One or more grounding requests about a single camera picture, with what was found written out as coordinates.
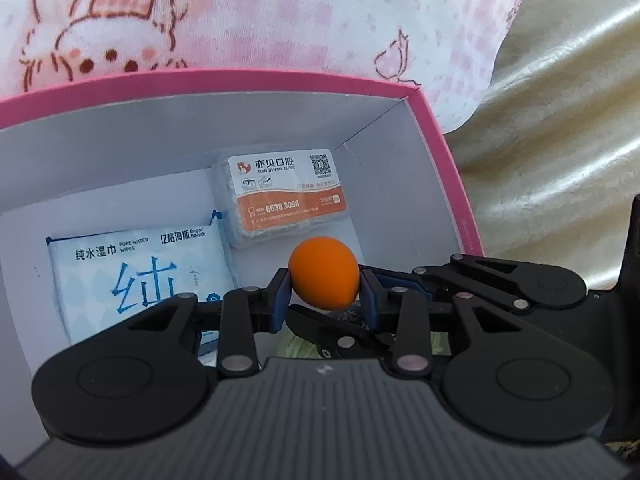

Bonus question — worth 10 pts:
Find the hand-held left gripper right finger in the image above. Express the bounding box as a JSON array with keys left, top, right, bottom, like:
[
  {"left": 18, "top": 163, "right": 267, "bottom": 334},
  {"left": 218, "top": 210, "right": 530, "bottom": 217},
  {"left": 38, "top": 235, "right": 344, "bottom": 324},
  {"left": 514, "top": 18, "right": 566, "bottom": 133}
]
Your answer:
[{"left": 360, "top": 268, "right": 527, "bottom": 377}]

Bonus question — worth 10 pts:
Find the green yarn ball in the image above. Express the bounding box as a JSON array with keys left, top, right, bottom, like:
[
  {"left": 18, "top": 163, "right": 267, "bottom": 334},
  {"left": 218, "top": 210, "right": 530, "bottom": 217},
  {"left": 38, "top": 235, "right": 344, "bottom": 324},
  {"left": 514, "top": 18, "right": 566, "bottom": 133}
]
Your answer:
[{"left": 275, "top": 330, "right": 456, "bottom": 360}]

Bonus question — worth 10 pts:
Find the pink cardboard box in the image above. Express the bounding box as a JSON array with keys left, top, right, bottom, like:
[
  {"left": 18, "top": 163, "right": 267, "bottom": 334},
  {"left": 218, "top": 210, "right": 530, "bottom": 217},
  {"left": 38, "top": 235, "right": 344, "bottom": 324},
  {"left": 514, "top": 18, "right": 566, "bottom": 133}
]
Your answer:
[{"left": 0, "top": 67, "right": 486, "bottom": 472}]

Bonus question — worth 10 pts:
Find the clear box with orange label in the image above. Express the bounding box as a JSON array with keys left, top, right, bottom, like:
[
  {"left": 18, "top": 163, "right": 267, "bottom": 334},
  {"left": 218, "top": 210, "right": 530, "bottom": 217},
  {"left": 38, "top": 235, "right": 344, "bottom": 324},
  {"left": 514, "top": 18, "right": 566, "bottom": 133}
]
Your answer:
[{"left": 212, "top": 147, "right": 351, "bottom": 250}]

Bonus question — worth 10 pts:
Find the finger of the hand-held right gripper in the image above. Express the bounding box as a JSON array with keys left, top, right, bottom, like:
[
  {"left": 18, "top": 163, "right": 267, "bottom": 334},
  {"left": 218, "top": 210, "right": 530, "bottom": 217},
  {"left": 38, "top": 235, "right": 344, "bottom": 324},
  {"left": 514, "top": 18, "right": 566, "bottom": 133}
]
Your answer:
[
  {"left": 372, "top": 253, "right": 532, "bottom": 314},
  {"left": 285, "top": 303, "right": 397, "bottom": 360}
]

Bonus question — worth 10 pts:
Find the beige satin blanket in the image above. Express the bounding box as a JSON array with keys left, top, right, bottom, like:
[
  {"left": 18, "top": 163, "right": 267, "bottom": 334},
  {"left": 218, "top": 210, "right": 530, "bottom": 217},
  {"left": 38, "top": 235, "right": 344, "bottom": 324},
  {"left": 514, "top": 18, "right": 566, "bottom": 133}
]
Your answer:
[{"left": 442, "top": 0, "right": 640, "bottom": 292}]

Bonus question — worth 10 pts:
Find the blue and white wipes pack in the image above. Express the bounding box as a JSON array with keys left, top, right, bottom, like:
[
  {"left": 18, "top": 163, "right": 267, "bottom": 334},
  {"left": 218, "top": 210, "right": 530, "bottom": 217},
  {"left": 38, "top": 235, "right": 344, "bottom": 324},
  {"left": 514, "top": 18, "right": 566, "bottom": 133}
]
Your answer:
[{"left": 45, "top": 210, "right": 241, "bottom": 361}]

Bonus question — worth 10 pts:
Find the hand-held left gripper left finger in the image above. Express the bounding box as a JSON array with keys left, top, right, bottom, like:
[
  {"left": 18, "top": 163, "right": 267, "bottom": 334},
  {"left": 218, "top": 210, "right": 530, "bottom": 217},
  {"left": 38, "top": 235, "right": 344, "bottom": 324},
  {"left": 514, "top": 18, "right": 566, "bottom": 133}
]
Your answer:
[{"left": 127, "top": 267, "right": 292, "bottom": 379}]

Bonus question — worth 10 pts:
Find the pink cartoon print pillow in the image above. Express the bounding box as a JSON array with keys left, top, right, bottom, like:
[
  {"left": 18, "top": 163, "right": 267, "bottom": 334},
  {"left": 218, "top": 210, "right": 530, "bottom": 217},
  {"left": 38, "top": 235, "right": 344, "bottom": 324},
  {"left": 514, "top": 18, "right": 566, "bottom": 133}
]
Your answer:
[{"left": 0, "top": 0, "right": 539, "bottom": 134}]

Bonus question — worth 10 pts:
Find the orange ball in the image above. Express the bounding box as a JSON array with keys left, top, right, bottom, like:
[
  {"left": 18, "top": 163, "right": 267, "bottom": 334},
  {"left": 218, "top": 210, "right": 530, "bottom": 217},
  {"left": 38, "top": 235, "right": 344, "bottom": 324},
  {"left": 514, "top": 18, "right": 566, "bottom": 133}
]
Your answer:
[{"left": 287, "top": 235, "right": 361, "bottom": 311}]

